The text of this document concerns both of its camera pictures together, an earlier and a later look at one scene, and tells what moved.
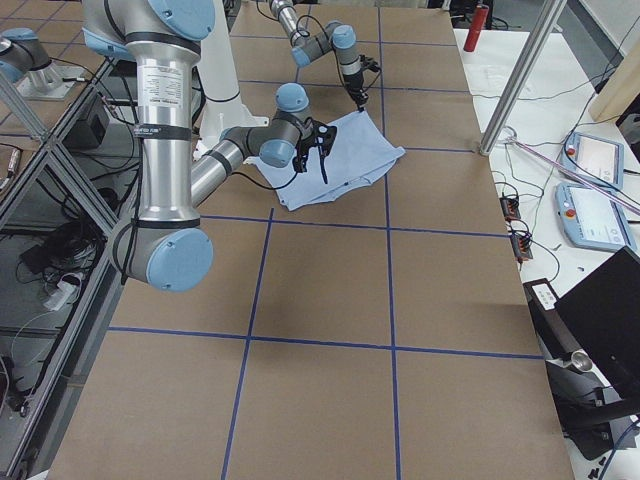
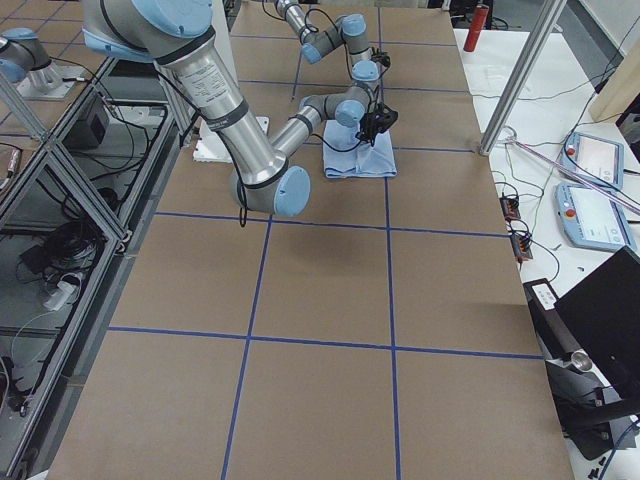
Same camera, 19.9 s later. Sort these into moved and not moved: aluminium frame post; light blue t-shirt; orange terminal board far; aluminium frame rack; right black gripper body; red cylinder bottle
Moved: right black gripper body; light blue t-shirt
Not moved: aluminium frame rack; aluminium frame post; red cylinder bottle; orange terminal board far
